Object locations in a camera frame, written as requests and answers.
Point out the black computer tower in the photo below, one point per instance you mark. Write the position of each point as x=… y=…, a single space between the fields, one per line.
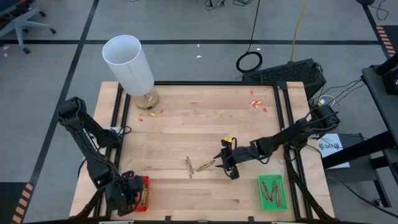
x=286 y=76

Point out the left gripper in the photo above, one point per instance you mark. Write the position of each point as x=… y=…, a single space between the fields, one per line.
x=124 y=193

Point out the black box on side table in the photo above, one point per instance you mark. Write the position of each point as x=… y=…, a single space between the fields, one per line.
x=392 y=81

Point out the white shade wooden base lamp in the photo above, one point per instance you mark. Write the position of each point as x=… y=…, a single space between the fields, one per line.
x=129 y=65

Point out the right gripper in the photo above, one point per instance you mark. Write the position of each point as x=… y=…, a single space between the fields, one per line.
x=237 y=154

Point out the green plastic basket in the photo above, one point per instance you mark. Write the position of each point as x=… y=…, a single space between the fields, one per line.
x=273 y=205

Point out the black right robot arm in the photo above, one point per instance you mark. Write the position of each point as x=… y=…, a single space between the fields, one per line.
x=295 y=132

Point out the black side table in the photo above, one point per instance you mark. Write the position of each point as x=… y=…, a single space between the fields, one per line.
x=382 y=102

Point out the small yellow tag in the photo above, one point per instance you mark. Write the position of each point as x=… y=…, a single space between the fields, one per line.
x=228 y=139

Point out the grey office chair blue seat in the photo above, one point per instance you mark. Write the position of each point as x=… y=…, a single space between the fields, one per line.
x=19 y=26

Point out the red plastic basket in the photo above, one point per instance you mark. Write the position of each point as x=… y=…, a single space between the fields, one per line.
x=145 y=180

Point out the white paper sign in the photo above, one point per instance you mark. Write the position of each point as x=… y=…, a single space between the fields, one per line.
x=332 y=146

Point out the black orange-striped floor plate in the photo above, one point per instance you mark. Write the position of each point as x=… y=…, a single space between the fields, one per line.
x=387 y=37
x=9 y=202

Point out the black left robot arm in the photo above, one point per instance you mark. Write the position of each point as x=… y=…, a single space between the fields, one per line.
x=79 y=119

